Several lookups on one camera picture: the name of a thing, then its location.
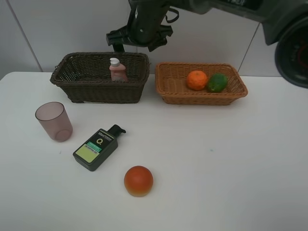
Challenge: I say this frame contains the light brown wicker basket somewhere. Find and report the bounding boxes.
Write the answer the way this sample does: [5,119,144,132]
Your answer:
[155,62,248,106]

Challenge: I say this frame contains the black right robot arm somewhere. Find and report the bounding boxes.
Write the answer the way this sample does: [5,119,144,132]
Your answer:
[106,0,308,88]

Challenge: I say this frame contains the black Men lotion pump bottle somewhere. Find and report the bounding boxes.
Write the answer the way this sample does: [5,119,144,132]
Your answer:
[73,125,126,171]

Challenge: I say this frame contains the pink bottle white cap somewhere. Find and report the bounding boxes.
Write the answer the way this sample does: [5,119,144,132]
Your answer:
[109,58,128,82]

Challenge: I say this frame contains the green lime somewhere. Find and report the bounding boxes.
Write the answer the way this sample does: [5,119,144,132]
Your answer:
[206,73,228,93]

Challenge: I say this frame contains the orange tangerine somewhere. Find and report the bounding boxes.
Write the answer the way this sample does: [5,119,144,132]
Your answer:
[186,70,209,90]

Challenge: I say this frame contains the red orange peach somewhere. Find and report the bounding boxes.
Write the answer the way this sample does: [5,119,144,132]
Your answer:
[124,166,154,197]

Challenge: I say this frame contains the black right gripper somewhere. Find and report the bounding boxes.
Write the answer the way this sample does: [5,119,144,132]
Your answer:
[106,0,173,53]

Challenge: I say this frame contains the dark brown wicker basket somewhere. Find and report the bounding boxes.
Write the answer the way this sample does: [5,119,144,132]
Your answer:
[50,52,150,103]

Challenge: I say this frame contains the translucent purple plastic cup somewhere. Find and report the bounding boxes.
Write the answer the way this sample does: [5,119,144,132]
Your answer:
[35,102,73,142]

